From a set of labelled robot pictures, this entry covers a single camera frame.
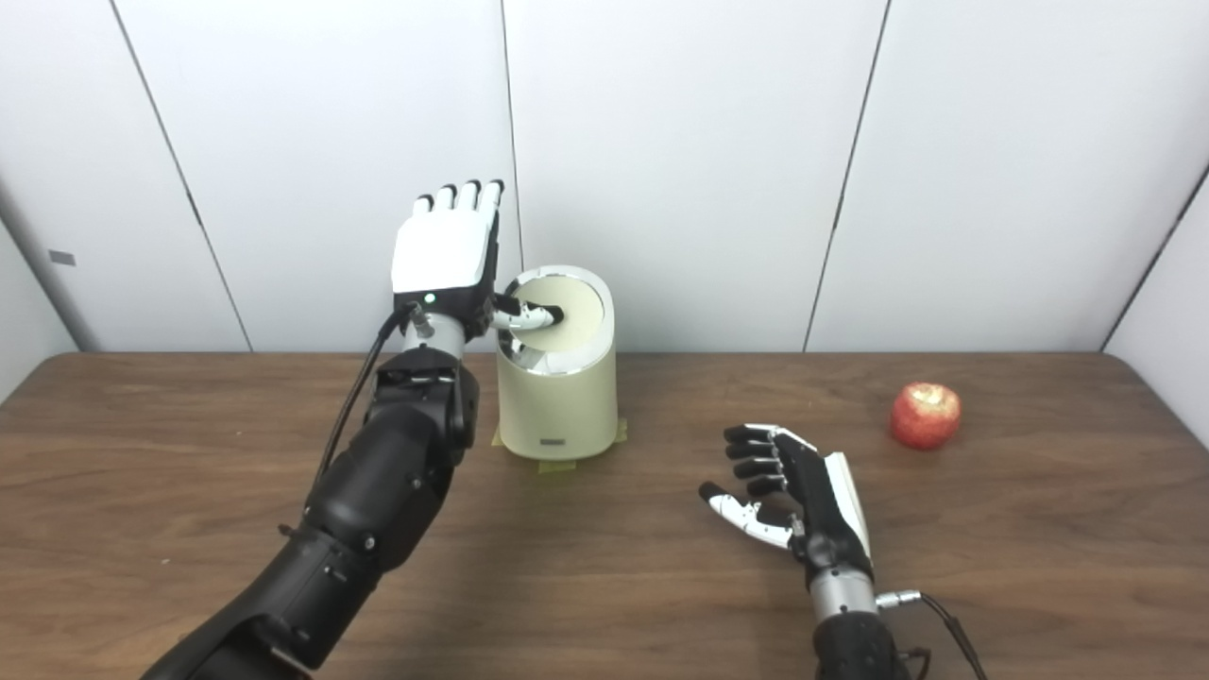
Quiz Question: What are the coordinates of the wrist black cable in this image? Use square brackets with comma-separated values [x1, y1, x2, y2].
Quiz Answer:
[280, 304, 421, 535]
[877, 589, 988, 680]

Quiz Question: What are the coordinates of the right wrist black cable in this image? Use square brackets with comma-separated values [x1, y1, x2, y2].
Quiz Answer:
[877, 589, 988, 680]

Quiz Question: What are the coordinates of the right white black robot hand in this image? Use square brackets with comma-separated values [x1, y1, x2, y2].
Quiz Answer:
[699, 424, 875, 577]

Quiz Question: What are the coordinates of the red apple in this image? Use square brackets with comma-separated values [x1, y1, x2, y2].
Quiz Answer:
[889, 382, 962, 451]

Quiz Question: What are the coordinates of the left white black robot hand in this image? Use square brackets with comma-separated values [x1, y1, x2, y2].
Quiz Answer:
[391, 179, 566, 343]

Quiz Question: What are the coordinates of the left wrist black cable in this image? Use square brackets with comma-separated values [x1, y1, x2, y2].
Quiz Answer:
[280, 304, 421, 535]

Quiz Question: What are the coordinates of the cream round bin lid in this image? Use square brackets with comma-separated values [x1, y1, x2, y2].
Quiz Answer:
[510, 276, 605, 355]

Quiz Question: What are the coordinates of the cream-colored bin body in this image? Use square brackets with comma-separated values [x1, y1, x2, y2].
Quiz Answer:
[496, 265, 617, 463]

